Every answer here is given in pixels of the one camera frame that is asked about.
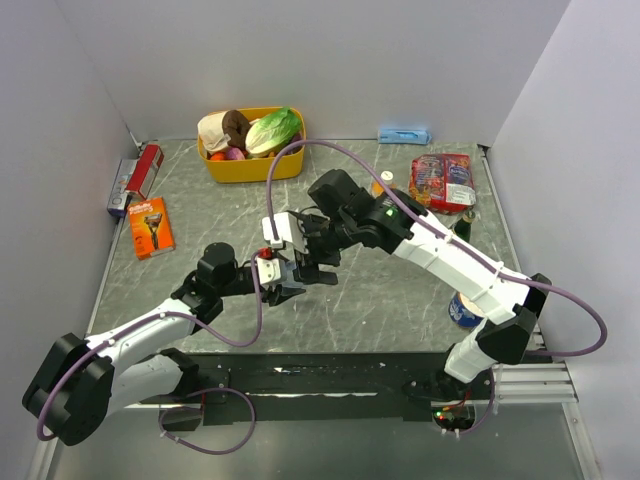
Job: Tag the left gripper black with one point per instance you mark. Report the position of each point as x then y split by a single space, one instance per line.
279 294

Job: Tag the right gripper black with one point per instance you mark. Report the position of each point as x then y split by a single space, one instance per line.
307 267

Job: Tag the orange drink bottle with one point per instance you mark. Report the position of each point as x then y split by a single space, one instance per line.
378 186

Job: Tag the white bottle cap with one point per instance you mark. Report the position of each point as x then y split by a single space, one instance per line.
387 177

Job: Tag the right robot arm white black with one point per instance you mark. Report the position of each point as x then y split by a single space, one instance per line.
394 223

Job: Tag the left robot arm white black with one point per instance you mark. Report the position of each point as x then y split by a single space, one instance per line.
82 381

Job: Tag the yellow plastic basket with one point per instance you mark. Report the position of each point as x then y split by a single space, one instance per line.
237 166

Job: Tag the orange razor box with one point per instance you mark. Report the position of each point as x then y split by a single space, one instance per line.
151 228

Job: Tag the plush cabbage toy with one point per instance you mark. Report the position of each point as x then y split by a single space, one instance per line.
272 132

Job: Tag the white blue can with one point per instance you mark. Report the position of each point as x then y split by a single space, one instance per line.
464 313

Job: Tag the small dark jar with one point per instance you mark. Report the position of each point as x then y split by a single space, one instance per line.
463 227

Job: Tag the red snack bag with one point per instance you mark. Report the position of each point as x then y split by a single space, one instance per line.
443 182

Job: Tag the blue tissue pack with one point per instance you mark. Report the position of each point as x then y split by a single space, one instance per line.
404 136

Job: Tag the brown beige plush toy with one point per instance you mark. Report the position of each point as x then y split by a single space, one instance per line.
223 130

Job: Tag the purple grey box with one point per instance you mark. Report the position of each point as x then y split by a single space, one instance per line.
119 197

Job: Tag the red box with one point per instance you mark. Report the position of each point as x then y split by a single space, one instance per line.
145 172

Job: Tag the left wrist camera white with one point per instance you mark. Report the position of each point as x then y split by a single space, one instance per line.
270 267

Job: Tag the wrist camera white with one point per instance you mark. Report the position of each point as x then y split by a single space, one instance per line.
270 267
284 232

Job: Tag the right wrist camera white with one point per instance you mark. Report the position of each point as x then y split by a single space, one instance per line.
284 232

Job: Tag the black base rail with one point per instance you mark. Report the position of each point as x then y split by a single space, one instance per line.
323 386

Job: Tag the aluminium frame rail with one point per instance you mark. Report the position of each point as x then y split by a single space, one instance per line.
548 383

